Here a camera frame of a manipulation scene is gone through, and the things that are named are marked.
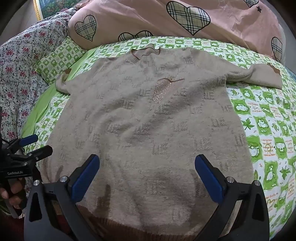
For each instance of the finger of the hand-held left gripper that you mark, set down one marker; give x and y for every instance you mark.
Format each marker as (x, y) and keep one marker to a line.
(29, 139)
(40, 153)

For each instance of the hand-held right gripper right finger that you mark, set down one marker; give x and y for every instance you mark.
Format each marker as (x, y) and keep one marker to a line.
(208, 178)

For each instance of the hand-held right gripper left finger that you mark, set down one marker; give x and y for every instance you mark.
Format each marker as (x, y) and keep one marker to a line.
(85, 177)

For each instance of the beige knit sweater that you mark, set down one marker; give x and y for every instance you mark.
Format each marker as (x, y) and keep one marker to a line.
(148, 139)

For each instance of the person's left hand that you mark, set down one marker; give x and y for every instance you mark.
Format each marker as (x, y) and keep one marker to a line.
(12, 192)

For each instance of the floral print blanket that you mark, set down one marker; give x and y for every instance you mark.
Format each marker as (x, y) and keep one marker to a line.
(25, 74)

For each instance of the green checkered bed sheet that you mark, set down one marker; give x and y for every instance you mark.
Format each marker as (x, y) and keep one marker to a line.
(266, 129)

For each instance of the green checkered pillow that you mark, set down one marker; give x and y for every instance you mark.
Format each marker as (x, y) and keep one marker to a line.
(59, 60)

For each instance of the pink heart-print pillow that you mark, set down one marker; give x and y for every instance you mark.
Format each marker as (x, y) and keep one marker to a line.
(185, 20)

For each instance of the gold framed wall picture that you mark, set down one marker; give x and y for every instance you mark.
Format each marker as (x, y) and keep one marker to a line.
(49, 8)

